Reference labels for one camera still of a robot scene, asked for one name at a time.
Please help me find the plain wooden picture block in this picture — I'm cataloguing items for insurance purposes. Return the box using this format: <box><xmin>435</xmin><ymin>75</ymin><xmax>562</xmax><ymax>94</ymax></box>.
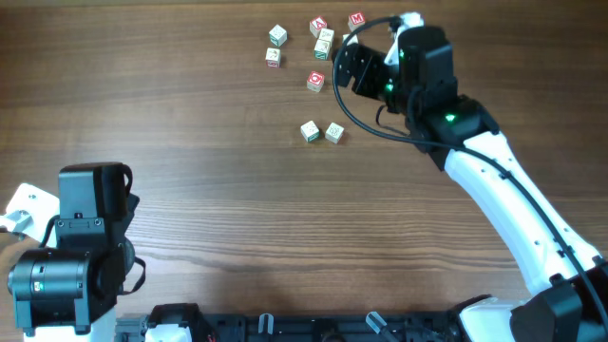
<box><xmin>318</xmin><ymin>28</ymin><xmax>334</xmax><ymax>46</ymax></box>

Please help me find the wooden block blue side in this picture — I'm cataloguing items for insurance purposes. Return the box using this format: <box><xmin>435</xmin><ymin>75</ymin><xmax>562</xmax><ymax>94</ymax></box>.
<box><xmin>324</xmin><ymin>123</ymin><xmax>344</xmax><ymax>144</ymax></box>

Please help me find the wooden block green bird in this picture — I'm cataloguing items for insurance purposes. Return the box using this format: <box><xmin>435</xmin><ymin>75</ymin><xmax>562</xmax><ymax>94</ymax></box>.
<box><xmin>300</xmin><ymin>121</ymin><xmax>320</xmax><ymax>143</ymax></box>

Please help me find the wooden block green N side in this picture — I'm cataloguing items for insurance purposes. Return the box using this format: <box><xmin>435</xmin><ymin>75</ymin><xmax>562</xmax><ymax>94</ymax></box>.
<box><xmin>343</xmin><ymin>34</ymin><xmax>358</xmax><ymax>46</ymax></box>

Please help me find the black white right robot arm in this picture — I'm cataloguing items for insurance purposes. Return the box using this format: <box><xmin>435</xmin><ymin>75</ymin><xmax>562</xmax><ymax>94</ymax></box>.
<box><xmin>332</xmin><ymin>16</ymin><xmax>607</xmax><ymax>341</ymax></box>

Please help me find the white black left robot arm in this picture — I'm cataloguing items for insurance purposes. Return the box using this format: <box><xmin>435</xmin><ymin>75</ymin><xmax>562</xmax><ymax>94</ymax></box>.
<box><xmin>1</xmin><ymin>162</ymin><xmax>218</xmax><ymax>342</ymax></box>

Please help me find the red letter Q block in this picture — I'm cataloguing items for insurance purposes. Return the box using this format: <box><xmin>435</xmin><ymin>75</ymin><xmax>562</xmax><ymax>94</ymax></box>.
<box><xmin>307</xmin><ymin>70</ymin><xmax>325</xmax><ymax>92</ymax></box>

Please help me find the red letter M block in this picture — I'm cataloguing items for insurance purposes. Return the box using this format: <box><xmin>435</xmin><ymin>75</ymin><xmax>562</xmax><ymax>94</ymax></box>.
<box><xmin>348</xmin><ymin>11</ymin><xmax>366</xmax><ymax>31</ymax></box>

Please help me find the red letter A block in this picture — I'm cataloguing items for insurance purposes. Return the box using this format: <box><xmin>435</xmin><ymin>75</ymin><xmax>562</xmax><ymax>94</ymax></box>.
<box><xmin>310</xmin><ymin>16</ymin><xmax>328</xmax><ymax>38</ymax></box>

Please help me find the wooden block red side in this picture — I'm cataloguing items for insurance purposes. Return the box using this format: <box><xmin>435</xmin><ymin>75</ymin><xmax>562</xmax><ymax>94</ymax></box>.
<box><xmin>265</xmin><ymin>47</ymin><xmax>281</xmax><ymax>68</ymax></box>

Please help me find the wooden block teal edge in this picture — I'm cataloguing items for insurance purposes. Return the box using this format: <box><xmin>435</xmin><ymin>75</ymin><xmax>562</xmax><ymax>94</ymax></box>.
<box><xmin>269</xmin><ymin>25</ymin><xmax>288</xmax><ymax>48</ymax></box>

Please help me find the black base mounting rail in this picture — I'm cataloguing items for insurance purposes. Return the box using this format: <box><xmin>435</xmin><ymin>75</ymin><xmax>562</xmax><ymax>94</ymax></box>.
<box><xmin>200</xmin><ymin>312</ymin><xmax>469</xmax><ymax>342</ymax></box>

